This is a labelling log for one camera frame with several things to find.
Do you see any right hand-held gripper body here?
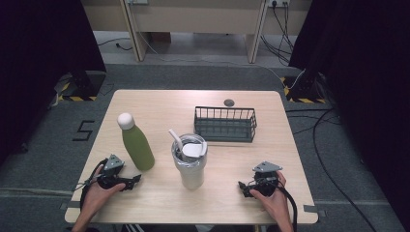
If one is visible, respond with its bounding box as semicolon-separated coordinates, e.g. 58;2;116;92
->
251;160;283;198

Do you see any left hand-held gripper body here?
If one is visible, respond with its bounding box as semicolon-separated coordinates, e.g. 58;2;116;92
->
96;154;131;191

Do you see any green bottle with white cap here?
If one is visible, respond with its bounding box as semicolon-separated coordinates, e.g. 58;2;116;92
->
116;112;156;172

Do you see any white tumbler with straw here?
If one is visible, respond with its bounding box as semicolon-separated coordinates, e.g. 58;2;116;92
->
167;129;209;190

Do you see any dark wire basket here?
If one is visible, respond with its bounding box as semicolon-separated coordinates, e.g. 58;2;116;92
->
193;105;258;144

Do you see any person's right hand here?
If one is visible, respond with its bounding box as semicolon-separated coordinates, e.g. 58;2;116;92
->
249;170;291;224

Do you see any person's left hand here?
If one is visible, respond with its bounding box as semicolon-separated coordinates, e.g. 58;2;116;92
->
82;165;127;220

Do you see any grey tape strip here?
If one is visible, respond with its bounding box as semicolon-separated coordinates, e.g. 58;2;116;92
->
59;200;82;211
303;204;327;218

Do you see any black stand base striped tape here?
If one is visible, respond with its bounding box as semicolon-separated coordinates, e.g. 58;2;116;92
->
52;70;108;102
279;72;328;104

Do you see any dark curtain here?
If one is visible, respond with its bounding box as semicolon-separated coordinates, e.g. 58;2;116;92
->
0;0;108;165
288;0;410;223

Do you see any beige wooden desk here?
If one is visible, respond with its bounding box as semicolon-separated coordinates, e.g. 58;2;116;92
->
80;0;314;65

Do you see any right hand-held gripper cable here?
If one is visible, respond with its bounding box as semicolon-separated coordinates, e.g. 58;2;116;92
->
263;177;299;232

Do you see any short black floor cable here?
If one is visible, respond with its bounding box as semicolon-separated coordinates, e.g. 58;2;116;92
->
97;37;133;52

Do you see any black cable bundle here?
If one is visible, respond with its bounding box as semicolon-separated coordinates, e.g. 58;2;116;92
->
259;1;296;68

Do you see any white wall socket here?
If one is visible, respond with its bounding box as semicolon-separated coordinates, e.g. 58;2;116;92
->
267;0;292;9

